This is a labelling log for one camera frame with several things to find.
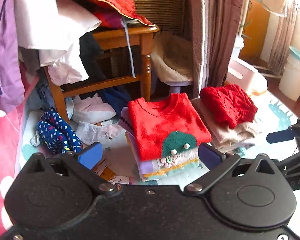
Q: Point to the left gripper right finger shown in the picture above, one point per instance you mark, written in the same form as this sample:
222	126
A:
231	175

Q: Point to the navy polka dot garment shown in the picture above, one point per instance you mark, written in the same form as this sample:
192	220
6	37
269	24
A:
57	134

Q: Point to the stack of folded clothes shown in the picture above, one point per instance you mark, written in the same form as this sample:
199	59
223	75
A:
158	169

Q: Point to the dinosaur print play mat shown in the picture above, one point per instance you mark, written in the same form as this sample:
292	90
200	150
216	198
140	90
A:
160	209

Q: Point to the white plastic bucket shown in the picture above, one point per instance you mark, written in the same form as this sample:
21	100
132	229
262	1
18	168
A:
290	81

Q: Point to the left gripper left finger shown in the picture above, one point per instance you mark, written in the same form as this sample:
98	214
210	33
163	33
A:
68	174

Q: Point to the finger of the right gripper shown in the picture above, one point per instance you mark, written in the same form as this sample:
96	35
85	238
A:
280	136

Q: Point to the white cloth pile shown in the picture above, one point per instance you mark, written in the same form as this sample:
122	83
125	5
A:
48	33

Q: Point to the purple garment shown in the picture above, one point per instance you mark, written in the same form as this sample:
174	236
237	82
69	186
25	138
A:
11	85

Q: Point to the beige folded garment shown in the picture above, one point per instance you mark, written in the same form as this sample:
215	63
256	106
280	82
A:
223	137

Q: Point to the red cable knit sweater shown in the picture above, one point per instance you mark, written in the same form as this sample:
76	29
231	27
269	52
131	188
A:
230	105

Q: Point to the white orange storage box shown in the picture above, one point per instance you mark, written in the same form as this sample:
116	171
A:
246	76

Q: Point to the wooden chair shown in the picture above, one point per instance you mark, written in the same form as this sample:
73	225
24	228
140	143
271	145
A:
113	42

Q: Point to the brown curtain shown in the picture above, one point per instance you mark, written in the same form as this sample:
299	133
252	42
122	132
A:
214	26

